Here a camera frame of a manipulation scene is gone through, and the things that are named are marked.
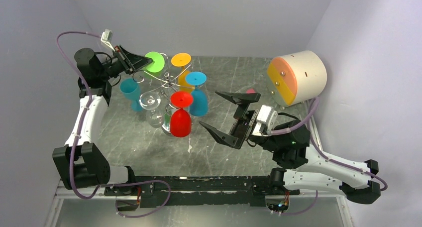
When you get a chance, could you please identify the chrome wine glass rack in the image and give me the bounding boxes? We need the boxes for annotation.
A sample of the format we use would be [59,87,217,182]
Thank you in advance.
[132,53,193,136]

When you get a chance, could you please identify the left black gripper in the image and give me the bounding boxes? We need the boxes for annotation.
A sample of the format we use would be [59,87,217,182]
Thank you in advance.
[99,45,154,80]

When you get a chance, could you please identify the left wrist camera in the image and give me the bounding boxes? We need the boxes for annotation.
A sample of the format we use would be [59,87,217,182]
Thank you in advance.
[101,29,115,52]

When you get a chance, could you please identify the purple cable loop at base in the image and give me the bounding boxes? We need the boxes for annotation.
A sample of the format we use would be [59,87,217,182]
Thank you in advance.
[115,180,172,219]

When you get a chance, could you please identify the clear wine glass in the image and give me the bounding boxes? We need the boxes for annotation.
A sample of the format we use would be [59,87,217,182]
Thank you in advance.
[139,91,164,128]

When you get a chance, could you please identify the green plastic wine glass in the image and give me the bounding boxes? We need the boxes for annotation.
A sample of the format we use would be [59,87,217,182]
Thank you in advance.
[144,51,165,78]

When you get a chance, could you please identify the blue plastic wine glass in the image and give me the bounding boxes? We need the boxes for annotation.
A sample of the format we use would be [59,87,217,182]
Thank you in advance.
[185,72,209,117]
[119,78,143,112]

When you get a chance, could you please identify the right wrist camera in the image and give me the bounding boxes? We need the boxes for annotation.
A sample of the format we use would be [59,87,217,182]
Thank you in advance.
[251,105,278,136]

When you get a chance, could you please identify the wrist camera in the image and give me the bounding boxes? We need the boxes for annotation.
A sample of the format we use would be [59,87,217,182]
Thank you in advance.
[101,29,115,52]
[251,105,278,136]

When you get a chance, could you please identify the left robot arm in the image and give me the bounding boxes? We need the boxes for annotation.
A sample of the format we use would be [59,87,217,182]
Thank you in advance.
[52,45,153,195]

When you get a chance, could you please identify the cream cylinder with orange face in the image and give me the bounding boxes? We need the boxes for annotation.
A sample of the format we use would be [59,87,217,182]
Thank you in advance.
[266,50,327,107]

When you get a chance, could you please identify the red plastic wine glass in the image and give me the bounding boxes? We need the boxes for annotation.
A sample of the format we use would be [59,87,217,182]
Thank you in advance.
[170,91,194,137]

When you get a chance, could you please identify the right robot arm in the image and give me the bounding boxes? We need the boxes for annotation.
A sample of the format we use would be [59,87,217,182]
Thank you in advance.
[202,92,383,205]

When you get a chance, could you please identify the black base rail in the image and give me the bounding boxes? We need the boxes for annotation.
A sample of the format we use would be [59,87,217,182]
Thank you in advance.
[104,176,300,208]

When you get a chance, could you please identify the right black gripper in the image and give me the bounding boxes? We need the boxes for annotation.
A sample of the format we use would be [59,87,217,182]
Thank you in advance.
[199,90,281,153]

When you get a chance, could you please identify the orange plastic wine glass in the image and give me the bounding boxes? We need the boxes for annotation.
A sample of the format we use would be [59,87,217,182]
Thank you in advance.
[171,53,194,93]

